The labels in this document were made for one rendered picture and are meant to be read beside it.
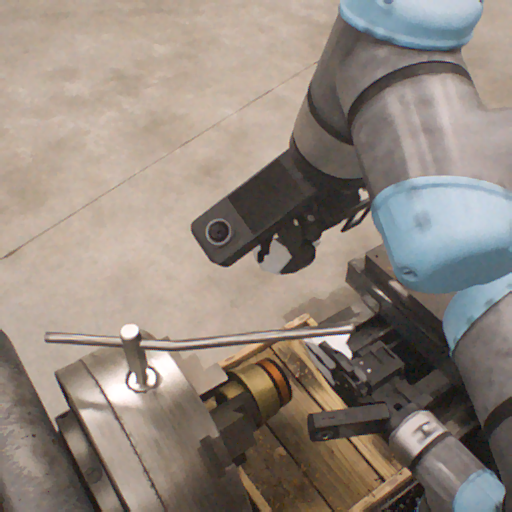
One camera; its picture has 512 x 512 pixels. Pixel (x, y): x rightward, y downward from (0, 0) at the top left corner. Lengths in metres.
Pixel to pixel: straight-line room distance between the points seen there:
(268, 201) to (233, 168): 2.53
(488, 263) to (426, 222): 0.04
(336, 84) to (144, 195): 2.53
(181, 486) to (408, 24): 0.52
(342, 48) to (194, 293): 2.08
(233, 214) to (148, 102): 3.11
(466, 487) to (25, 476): 0.50
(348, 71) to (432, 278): 0.13
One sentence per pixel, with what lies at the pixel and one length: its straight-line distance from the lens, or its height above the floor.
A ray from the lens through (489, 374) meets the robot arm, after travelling 0.53.
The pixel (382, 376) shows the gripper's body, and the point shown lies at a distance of 0.85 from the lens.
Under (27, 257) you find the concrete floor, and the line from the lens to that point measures 2.72.
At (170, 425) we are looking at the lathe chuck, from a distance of 0.68.
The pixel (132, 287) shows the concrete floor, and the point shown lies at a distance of 2.47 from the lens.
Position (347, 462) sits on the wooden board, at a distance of 1.04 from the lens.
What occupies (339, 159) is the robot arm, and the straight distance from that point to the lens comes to 0.42.
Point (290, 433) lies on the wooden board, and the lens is 1.06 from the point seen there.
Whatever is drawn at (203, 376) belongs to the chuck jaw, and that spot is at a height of 1.11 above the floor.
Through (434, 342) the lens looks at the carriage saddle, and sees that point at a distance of 1.16.
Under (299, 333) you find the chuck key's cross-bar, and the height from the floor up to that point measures 1.35.
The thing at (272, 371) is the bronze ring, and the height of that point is 1.11.
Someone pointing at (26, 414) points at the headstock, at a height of 1.24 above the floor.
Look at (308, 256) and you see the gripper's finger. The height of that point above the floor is 1.45.
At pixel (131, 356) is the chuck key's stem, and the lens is 0.66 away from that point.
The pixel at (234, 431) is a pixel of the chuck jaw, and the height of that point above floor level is 1.19.
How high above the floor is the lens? 1.82
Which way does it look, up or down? 46 degrees down
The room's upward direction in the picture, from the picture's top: straight up
